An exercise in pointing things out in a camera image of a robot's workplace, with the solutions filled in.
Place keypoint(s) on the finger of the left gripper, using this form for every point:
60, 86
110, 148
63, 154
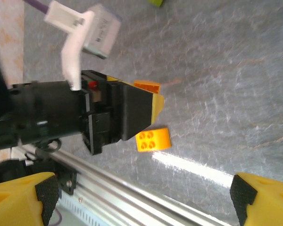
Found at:
114, 78
136, 110

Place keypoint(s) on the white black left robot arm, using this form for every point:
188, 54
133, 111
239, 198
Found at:
19, 166

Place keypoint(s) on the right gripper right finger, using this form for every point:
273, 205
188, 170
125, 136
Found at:
271, 202

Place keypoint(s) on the green lego brick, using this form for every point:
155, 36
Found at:
156, 2

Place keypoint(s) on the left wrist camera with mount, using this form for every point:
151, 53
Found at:
101, 33

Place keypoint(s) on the wide aluminium mounting rail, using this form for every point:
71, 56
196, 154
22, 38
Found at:
122, 188

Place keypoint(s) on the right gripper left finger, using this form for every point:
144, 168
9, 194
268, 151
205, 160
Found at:
14, 202

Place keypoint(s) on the orange lego brick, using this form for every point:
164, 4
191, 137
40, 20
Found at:
153, 140
148, 86

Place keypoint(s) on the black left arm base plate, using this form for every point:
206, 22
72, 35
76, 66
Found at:
69, 181

